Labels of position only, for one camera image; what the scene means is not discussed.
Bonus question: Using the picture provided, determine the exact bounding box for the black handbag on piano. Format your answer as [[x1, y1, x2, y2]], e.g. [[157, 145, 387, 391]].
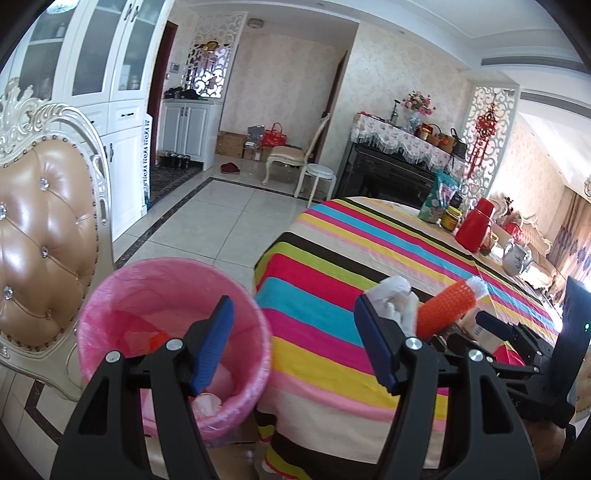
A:
[[451, 128, 468, 161]]

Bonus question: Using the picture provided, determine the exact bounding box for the red chinese knot ornament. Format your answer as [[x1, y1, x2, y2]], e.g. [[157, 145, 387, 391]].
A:
[[466, 101, 498, 179]]

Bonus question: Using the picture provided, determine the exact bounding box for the black upright piano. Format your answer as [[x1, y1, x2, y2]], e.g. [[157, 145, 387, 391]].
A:
[[332, 140, 436, 209]]

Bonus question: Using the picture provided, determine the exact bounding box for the yellow lid glass jar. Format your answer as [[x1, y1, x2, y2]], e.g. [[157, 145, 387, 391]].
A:
[[440, 206, 462, 233]]

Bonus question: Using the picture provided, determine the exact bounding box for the colourful striped tablecloth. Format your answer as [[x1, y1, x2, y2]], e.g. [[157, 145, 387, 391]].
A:
[[254, 197, 559, 479]]

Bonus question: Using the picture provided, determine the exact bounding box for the pink flower bouquet vase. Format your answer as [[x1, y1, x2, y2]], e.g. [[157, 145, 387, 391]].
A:
[[403, 90, 437, 133]]

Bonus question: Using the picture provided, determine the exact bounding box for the teal snack bag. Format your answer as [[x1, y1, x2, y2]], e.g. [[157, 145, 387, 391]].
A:
[[418, 172, 459, 224]]

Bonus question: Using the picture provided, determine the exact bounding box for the floral lace piano cover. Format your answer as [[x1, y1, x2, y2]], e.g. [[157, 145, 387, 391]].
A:
[[349, 112, 467, 179]]

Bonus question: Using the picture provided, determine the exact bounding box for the orange foam fruit net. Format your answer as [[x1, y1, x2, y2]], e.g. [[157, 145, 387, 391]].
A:
[[148, 332, 170, 353]]

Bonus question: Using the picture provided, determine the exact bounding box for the white glass door cabinet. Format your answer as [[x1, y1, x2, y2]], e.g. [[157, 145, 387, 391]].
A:
[[1, 0, 172, 238]]

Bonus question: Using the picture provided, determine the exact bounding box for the white low shoe cabinet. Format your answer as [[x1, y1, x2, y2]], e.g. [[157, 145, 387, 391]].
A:
[[157, 98, 222, 171]]

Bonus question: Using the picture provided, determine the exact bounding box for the white round stool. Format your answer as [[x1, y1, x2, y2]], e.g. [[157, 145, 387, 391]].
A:
[[294, 163, 337, 206]]

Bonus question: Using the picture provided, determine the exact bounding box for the cardboard box on floor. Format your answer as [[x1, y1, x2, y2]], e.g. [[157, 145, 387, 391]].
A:
[[215, 131, 247, 159]]

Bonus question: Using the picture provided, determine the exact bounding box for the cream dining chair far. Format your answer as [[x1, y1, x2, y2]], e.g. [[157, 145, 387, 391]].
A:
[[262, 113, 331, 185]]

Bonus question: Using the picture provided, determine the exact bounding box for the pink lined trash bin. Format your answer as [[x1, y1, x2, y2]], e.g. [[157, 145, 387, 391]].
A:
[[77, 257, 271, 443]]

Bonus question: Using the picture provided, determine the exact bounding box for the red thermos jug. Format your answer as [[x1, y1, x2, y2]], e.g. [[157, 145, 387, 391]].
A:
[[455, 198, 495, 253]]

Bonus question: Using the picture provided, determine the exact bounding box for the crumpled white tissue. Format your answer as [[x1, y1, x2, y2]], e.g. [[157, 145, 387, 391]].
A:
[[365, 276, 419, 337]]

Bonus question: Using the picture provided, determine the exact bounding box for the rolled orange foam net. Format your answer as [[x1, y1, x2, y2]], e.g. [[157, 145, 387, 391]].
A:
[[416, 276, 488, 340]]

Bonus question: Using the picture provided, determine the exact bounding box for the ornate tan leather chair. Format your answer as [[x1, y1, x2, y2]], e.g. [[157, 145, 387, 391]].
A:
[[0, 77, 114, 401]]

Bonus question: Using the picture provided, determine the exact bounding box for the red gift bag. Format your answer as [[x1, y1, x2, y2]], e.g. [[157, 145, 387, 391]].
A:
[[262, 122, 287, 147]]

